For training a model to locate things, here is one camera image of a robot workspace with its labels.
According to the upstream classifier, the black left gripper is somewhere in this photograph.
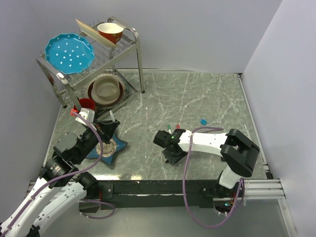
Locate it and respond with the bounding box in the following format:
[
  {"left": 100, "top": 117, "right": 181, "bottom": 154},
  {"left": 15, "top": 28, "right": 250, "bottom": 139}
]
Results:
[{"left": 75, "top": 117, "right": 119, "bottom": 163}]

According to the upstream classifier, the white marker with green tip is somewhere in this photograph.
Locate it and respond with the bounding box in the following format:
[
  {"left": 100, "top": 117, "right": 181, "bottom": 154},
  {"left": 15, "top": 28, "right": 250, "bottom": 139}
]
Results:
[{"left": 167, "top": 124, "right": 172, "bottom": 134}]

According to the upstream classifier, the blue pen cap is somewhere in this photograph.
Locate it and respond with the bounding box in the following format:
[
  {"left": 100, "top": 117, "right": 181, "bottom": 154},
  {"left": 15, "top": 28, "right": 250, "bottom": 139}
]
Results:
[{"left": 200, "top": 119, "right": 207, "bottom": 125}]

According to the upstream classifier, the thin white pen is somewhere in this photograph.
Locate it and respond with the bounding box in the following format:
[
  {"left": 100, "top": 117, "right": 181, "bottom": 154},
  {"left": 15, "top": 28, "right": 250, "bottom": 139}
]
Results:
[{"left": 109, "top": 110, "right": 116, "bottom": 122}]

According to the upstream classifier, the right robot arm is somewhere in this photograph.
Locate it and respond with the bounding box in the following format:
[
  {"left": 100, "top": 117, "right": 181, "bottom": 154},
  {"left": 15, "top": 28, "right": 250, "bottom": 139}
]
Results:
[{"left": 154, "top": 127, "right": 260, "bottom": 197}]

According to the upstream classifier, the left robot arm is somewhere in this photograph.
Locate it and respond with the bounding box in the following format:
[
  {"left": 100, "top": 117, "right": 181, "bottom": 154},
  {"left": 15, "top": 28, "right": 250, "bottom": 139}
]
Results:
[{"left": 0, "top": 120, "right": 120, "bottom": 237}]

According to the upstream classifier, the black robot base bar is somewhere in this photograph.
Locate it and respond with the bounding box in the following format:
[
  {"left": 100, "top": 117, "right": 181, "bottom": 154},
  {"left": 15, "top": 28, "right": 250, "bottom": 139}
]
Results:
[{"left": 86, "top": 180, "right": 238, "bottom": 208}]

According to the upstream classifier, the small glass bowl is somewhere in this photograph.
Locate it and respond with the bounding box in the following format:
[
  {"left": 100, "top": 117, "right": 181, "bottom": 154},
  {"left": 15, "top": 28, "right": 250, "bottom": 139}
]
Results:
[{"left": 102, "top": 139, "right": 117, "bottom": 158}]

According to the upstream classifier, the blue star shaped dish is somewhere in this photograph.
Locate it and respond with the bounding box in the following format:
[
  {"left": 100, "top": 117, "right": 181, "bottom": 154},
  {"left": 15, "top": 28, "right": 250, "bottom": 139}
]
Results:
[{"left": 86, "top": 132, "right": 127, "bottom": 165}]

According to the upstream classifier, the red cup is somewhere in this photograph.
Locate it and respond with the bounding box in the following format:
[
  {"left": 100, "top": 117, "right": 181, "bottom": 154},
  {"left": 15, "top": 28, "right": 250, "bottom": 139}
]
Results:
[{"left": 79, "top": 98, "right": 95, "bottom": 111}]

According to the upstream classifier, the beige bowl on rack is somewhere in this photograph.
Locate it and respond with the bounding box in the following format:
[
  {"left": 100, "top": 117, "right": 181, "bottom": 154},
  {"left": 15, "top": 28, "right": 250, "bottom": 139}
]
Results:
[{"left": 93, "top": 76, "right": 120, "bottom": 100}]

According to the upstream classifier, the metal dish rack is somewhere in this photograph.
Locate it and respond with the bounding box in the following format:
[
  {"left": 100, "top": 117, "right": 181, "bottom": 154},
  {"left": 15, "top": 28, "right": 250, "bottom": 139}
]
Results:
[{"left": 37, "top": 17, "right": 145, "bottom": 118}]

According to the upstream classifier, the blue polka dot plate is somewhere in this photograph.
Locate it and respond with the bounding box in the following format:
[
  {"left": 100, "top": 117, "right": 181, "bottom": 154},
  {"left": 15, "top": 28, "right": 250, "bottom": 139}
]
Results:
[{"left": 45, "top": 33, "right": 95, "bottom": 75}]

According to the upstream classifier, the beige rectangular plate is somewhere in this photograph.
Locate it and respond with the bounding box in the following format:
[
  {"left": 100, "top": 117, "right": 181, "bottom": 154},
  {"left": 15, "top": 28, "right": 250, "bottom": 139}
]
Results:
[{"left": 76, "top": 19, "right": 118, "bottom": 48}]

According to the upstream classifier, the red and white bowl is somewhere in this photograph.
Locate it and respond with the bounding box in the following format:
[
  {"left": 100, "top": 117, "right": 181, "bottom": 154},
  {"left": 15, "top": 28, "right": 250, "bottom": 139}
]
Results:
[{"left": 97, "top": 22, "right": 124, "bottom": 44}]

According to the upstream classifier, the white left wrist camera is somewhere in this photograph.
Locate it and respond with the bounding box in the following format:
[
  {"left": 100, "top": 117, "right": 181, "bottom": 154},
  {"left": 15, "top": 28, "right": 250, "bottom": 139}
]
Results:
[{"left": 70, "top": 108, "right": 95, "bottom": 124}]

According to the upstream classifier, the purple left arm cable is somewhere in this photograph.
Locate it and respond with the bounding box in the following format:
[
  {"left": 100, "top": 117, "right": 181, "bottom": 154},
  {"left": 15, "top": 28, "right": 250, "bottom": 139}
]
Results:
[{"left": 0, "top": 112, "right": 116, "bottom": 230}]

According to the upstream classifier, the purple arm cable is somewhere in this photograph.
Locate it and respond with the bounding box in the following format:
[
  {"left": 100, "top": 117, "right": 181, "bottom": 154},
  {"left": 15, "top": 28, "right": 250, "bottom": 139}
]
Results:
[
  {"left": 182, "top": 126, "right": 245, "bottom": 228},
  {"left": 0, "top": 112, "right": 116, "bottom": 230}
]

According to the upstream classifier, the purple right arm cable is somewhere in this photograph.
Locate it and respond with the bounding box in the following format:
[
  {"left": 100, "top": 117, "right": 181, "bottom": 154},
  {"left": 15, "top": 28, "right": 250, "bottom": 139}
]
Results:
[{"left": 182, "top": 126, "right": 245, "bottom": 228}]

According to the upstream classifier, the aluminium rail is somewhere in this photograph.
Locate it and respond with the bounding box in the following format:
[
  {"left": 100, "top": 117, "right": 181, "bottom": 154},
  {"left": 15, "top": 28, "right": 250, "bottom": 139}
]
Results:
[{"left": 245, "top": 179, "right": 286, "bottom": 200}]

